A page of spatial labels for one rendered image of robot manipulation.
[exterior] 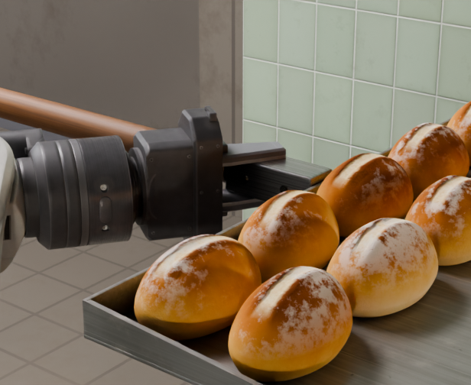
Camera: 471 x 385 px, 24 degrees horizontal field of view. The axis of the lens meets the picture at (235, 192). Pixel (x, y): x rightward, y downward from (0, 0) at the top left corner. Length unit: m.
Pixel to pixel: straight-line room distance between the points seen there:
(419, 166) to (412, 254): 0.19
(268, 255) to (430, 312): 0.12
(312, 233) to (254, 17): 1.76
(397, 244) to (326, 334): 0.11
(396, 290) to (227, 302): 0.11
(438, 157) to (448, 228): 0.14
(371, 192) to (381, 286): 0.14
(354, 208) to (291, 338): 0.22
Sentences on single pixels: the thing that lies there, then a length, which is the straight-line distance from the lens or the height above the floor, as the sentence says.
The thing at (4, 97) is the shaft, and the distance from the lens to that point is 1.15.
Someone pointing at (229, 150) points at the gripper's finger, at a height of 1.24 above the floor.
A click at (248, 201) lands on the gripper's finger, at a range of 0.94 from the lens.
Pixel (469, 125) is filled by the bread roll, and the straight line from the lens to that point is 1.03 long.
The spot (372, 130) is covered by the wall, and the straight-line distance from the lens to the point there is 2.40.
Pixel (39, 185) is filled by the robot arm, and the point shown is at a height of 1.24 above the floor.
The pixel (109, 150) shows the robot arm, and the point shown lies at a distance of 0.89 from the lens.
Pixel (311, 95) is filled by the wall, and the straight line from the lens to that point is 2.47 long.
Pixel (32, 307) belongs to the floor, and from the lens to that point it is 3.40.
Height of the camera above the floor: 1.55
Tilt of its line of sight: 22 degrees down
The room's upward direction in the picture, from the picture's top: straight up
